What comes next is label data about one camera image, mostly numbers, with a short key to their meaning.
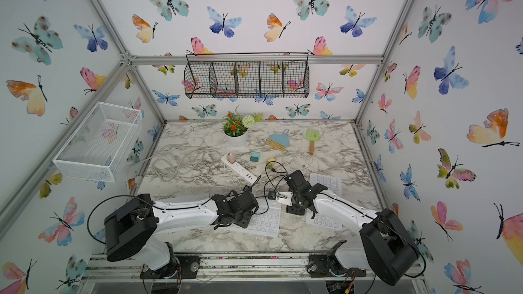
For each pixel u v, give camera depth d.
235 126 0.98
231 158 0.96
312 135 1.14
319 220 0.84
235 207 0.65
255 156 1.04
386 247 0.42
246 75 0.98
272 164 0.99
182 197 0.92
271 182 0.93
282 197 0.75
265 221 0.84
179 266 0.73
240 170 0.97
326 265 0.73
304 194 0.65
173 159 1.04
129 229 0.43
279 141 1.12
